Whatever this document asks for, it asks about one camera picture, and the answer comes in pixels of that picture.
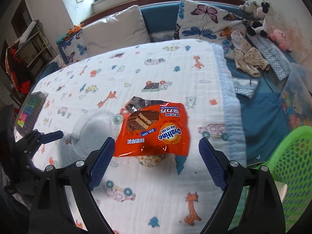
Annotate grey white small cloth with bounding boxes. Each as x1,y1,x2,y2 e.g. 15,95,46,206
232,78,258,99

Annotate pink plush toy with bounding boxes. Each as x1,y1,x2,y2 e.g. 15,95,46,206
269,25,293,52

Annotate cream cushion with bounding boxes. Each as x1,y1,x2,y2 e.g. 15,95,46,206
82,5,150,57

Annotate clear plastic storage box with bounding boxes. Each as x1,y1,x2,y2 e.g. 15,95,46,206
279,62,312,130

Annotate butterfly print pillow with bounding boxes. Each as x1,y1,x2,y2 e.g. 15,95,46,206
174,0,248,60

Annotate blue sofa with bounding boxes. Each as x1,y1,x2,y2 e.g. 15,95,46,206
36,1,298,166

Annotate orange Ovaltine wrapper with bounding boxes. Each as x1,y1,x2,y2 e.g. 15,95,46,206
114,97,190,157

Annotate cow plush toy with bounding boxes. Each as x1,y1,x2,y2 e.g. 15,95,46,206
238,0,274,37

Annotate beige crumpled clothes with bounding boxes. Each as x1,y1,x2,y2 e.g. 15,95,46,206
231,30,270,78

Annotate grey patterned folded cloth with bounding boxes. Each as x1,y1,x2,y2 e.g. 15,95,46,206
246,34,294,81

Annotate metal shelf rack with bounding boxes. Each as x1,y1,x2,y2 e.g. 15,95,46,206
5,20,56,96

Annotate colourful sticky note box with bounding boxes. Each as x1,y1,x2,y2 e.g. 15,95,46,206
15,91,47,136

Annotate orange toy on cushion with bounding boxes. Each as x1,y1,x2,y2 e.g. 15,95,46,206
56,23,84,44

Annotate green plastic mesh basket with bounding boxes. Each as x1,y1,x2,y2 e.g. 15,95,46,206
229,125,312,232

